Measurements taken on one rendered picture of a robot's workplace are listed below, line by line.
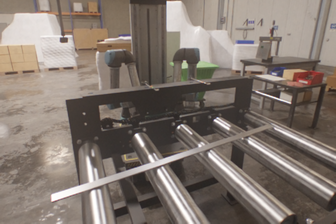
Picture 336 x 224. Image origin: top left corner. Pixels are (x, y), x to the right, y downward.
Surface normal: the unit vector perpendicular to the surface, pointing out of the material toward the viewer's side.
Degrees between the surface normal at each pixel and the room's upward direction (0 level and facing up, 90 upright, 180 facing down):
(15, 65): 90
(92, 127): 90
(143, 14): 90
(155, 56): 90
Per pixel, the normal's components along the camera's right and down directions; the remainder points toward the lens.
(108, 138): 0.40, 0.29
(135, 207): 0.00, -0.95
